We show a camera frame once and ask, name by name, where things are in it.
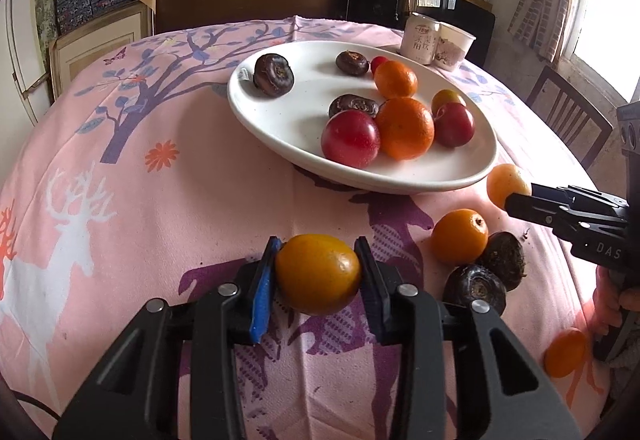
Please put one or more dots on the person's right hand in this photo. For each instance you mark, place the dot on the person's right hand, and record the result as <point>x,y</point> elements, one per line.
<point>605,300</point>

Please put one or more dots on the brown board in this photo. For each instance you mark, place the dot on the brown board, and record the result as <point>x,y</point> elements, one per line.
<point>240,3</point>

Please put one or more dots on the dark water chestnut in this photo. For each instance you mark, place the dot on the dark water chestnut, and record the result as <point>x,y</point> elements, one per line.
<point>502,260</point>
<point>472,287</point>
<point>353,105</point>
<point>273,75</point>
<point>352,62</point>

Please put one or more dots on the small red plum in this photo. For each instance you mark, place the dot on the small red plum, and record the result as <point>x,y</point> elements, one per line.
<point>378,64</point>

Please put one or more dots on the orange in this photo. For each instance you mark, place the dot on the orange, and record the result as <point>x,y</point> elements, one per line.
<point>395,79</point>
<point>404,128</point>
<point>459,237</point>

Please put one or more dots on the yellow plum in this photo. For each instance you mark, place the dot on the yellow plum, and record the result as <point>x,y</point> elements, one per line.
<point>318,273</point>
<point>448,99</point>
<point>502,182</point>

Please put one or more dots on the white cup left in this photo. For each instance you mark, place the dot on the white cup left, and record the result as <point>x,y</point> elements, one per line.
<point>420,40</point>

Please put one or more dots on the bright window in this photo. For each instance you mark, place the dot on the bright window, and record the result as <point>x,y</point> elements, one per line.
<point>610,20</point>

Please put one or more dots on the pink deer print tablecloth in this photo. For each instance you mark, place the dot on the pink deer print tablecloth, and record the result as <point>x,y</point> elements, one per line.
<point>150,220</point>

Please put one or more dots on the dark wooden chair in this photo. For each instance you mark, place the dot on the dark wooden chair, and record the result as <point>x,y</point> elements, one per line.
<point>555,95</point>

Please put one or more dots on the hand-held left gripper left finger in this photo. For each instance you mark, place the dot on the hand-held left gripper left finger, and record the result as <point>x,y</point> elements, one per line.
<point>260,300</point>

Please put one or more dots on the framed picture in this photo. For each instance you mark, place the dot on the framed picture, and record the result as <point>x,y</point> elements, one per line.
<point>100,50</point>

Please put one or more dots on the orange-yellow plum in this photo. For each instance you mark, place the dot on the orange-yellow plum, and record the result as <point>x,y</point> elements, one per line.
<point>565,352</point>

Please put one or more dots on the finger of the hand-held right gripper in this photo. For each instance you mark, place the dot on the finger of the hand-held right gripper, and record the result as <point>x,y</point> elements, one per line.
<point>520,206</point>

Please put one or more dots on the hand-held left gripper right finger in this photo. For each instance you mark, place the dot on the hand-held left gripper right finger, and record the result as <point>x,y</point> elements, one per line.
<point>372,290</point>

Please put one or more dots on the paper cup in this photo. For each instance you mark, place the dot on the paper cup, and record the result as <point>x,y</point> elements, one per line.
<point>452,48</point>

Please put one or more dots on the white plate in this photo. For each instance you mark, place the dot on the white plate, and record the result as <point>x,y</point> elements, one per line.
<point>300,120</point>

